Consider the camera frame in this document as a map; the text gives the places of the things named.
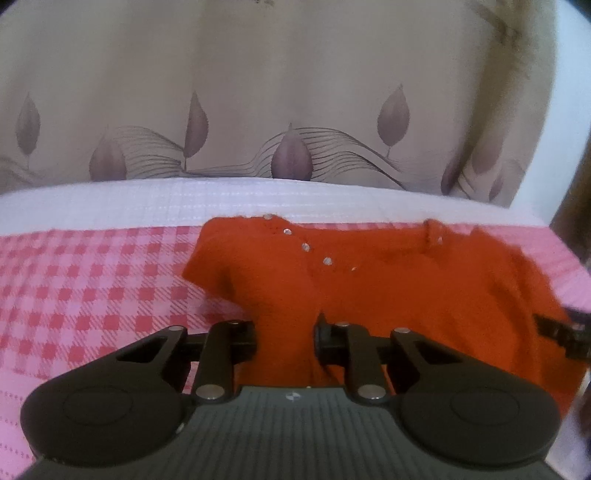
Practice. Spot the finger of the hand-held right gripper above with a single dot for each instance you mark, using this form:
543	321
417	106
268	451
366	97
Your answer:
561	336

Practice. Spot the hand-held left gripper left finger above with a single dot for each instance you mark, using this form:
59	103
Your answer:
244	342

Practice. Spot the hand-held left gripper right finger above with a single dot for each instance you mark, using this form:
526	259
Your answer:
326	342

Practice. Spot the red knitted cardigan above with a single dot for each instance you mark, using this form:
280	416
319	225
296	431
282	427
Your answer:
415	295

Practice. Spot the pink checked blanket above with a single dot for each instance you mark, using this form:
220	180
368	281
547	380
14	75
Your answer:
92	286

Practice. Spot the beige leaf print curtain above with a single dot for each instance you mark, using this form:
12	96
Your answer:
277	83

